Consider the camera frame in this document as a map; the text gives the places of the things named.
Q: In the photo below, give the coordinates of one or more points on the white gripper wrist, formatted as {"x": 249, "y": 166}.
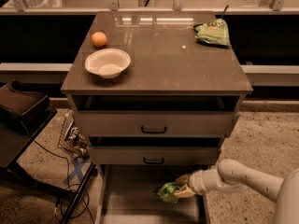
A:
{"x": 196, "y": 182}

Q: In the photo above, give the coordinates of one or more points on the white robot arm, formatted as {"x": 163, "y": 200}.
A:
{"x": 232, "y": 176}

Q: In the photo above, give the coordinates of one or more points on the open bottom drawer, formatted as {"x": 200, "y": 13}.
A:
{"x": 128, "y": 197}

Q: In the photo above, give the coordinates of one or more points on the middle drawer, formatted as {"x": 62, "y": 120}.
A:
{"x": 174, "y": 150}

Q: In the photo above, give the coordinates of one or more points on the grey drawer cabinet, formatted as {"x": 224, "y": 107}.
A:
{"x": 166, "y": 58}

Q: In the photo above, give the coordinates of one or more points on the top drawer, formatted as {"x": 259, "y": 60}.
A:
{"x": 184, "y": 116}

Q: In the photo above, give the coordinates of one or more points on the dark brown bag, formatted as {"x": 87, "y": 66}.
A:
{"x": 17, "y": 107}

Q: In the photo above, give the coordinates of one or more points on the white bowl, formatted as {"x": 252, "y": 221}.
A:
{"x": 107, "y": 63}

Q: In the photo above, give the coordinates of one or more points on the orange fruit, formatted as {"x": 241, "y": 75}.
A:
{"x": 99, "y": 39}

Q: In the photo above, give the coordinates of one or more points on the black side table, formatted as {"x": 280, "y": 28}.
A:
{"x": 45, "y": 162}

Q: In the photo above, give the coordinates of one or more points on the black spoon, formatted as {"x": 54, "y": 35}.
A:
{"x": 222, "y": 13}

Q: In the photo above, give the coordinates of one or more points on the black middle drawer handle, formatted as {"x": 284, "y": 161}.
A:
{"x": 158, "y": 161}

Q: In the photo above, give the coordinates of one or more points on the black drawer handle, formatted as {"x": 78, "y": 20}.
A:
{"x": 146, "y": 130}
{"x": 158, "y": 161}

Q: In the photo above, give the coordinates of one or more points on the black top drawer handle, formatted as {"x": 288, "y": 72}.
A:
{"x": 146, "y": 130}

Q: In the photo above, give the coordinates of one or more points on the wire basket with snacks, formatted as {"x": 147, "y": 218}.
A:
{"x": 71, "y": 140}

